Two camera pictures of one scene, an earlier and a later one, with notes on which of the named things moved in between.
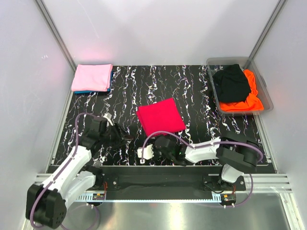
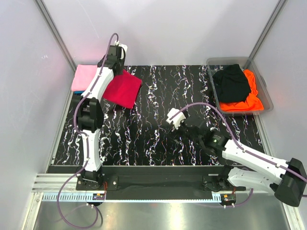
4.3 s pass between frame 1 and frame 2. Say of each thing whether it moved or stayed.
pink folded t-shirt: stayed
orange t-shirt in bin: stayed
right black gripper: moved
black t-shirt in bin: stayed
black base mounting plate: stayed
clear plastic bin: stayed
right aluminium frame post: stayed
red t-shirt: moved
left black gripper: moved
